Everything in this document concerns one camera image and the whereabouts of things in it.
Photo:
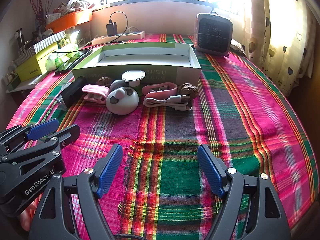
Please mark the white panda toy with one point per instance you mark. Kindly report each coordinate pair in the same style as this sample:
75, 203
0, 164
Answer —
125, 102

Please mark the cream heart-print curtain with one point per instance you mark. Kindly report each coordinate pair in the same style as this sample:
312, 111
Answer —
277, 30

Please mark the orange tray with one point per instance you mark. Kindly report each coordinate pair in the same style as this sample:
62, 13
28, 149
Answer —
70, 18

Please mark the white mug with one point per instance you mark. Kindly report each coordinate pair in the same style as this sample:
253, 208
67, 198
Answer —
53, 18

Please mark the brown walnut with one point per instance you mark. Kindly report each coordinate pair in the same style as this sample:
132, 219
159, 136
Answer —
103, 81
187, 90

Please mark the white power strip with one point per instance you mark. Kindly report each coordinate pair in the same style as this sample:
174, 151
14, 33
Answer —
125, 37

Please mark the plaid tablecloth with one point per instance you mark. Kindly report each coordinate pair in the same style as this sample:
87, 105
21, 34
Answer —
250, 105

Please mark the striped gift box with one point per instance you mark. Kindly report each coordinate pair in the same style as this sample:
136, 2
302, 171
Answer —
47, 41

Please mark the metal tumbler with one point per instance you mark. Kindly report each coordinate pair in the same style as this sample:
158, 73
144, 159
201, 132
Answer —
19, 40

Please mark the pink desk fan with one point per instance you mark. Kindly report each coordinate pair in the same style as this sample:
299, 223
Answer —
212, 32

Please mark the black smartphone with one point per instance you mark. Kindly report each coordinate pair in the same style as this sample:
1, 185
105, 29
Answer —
72, 61

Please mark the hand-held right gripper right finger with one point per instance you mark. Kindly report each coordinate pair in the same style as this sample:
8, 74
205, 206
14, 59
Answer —
211, 172

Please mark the black flashlight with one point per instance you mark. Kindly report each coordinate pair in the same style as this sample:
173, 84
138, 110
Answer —
73, 90

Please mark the yellow box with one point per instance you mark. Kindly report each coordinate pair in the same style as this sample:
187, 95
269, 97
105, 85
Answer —
32, 65

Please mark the pink oblong case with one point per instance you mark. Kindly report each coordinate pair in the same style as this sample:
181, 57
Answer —
172, 87

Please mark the white round disc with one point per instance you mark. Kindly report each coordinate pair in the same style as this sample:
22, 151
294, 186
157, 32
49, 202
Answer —
133, 75

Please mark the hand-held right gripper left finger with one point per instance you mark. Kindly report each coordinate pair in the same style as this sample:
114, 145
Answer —
110, 171

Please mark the green tissue pack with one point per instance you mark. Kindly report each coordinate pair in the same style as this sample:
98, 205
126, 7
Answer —
53, 61

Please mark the green and white cardboard box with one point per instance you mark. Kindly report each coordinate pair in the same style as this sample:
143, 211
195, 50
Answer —
150, 60

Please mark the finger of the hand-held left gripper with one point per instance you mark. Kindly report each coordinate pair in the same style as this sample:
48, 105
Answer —
42, 129
70, 133

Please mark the black charger plug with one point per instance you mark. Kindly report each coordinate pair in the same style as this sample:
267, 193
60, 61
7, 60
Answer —
111, 29

